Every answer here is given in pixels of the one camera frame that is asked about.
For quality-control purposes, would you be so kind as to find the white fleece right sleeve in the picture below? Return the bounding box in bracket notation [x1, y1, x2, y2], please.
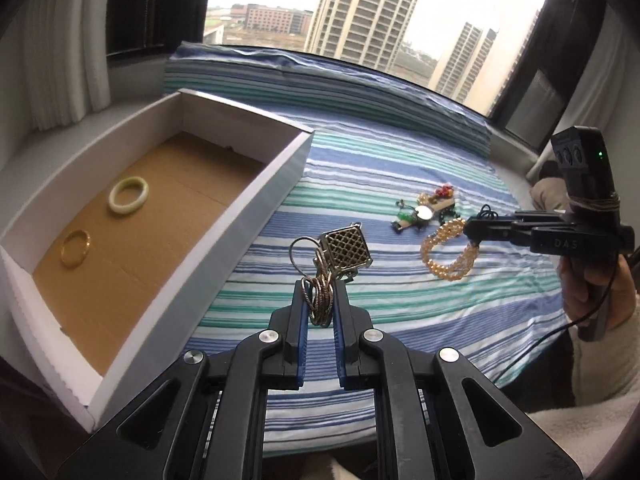
[529, 309, 639, 474]

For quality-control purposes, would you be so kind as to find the gold chain with square pendant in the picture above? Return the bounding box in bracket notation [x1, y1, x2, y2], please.
[288, 222, 376, 330]

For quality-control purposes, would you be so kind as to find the pale green jade bangle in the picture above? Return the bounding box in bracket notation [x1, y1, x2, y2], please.
[107, 177, 150, 216]

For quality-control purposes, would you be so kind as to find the dark window blind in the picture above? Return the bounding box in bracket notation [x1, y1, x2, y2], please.
[106, 0, 208, 58]

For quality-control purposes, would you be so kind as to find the person's right hand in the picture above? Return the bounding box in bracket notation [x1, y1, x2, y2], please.
[558, 256, 637, 330]

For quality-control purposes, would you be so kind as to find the green pendant black cord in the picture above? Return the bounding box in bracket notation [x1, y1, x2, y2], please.
[394, 199, 421, 229]

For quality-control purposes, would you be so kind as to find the black tracker camera box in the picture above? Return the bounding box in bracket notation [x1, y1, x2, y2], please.
[551, 126, 620, 211]

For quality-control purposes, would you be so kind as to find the white cardboard box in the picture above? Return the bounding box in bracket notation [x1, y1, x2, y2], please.
[1, 89, 312, 432]

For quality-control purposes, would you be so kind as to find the gold bangle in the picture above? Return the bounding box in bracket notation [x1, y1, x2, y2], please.
[60, 230, 92, 269]

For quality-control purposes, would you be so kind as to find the black cable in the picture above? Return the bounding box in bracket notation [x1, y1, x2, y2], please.
[491, 246, 640, 386]

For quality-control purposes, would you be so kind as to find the white curtain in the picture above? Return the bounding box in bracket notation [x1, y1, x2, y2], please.
[23, 0, 111, 131]

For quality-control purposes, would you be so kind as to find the wristwatch with beige strap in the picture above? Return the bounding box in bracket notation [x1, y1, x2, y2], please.
[392, 198, 459, 233]

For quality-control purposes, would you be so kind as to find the amber bead necklace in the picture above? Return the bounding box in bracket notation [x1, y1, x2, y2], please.
[418, 218, 483, 282]

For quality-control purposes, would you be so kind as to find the striped blue green bedsheet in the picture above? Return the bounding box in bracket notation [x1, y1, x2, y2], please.
[162, 40, 566, 458]

